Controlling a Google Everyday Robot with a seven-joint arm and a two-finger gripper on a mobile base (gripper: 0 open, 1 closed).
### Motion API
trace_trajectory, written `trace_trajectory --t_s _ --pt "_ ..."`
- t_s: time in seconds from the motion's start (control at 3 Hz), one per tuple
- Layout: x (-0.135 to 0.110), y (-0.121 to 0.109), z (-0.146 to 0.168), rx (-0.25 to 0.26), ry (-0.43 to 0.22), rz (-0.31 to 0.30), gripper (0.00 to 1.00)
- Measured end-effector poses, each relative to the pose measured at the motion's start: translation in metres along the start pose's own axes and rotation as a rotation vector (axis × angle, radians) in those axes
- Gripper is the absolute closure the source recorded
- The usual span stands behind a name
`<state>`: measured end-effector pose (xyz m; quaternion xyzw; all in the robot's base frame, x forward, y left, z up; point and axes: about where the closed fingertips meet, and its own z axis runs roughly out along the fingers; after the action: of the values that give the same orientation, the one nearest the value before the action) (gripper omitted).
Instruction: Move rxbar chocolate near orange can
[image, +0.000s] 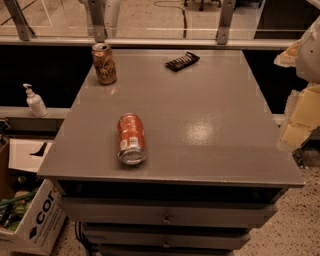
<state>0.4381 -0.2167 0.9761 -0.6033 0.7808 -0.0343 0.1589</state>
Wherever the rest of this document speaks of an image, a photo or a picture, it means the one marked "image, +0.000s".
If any brown cardboard box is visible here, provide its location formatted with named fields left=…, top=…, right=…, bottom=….
left=0, top=139, right=18, bottom=199

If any orange soda can lying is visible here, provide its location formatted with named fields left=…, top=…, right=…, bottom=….
left=117, top=113, right=146, bottom=165

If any brown patterned upright can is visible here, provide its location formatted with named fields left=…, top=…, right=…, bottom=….
left=91, top=43, right=117, bottom=85

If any white pump bottle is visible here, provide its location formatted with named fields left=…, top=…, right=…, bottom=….
left=23, top=83, right=48, bottom=117

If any grey drawer cabinet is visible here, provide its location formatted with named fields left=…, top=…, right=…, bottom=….
left=40, top=50, right=303, bottom=256

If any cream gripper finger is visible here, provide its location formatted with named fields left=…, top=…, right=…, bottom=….
left=279, top=84, right=320, bottom=147
left=274, top=40, right=300, bottom=68

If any white cardboard box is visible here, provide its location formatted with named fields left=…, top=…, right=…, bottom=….
left=0, top=179, right=66, bottom=256

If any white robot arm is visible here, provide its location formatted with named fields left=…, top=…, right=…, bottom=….
left=274, top=17, right=320, bottom=148

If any black floor cable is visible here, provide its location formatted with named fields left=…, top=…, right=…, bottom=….
left=153, top=0, right=188, bottom=39

